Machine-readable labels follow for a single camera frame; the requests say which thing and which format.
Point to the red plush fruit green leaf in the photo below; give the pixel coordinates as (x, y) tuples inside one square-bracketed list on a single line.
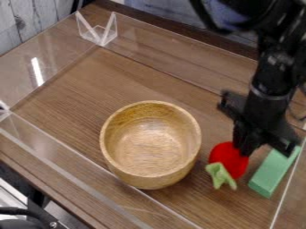
[(226, 165)]

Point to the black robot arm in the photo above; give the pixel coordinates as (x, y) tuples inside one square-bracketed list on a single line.
[(278, 23)]

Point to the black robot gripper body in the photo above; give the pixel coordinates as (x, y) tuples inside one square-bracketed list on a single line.
[(262, 112)]

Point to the wooden bowl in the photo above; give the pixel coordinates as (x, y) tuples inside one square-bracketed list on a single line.
[(150, 141)]

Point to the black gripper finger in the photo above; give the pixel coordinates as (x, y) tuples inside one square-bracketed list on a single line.
[(243, 139), (261, 138)]

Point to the clear acrylic enclosure wall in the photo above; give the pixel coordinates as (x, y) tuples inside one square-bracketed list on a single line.
[(64, 85)]

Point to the clear acrylic corner bracket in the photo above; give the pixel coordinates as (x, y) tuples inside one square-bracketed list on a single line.
[(99, 35)]

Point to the green foam block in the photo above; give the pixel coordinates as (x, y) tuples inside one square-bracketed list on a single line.
[(271, 171)]

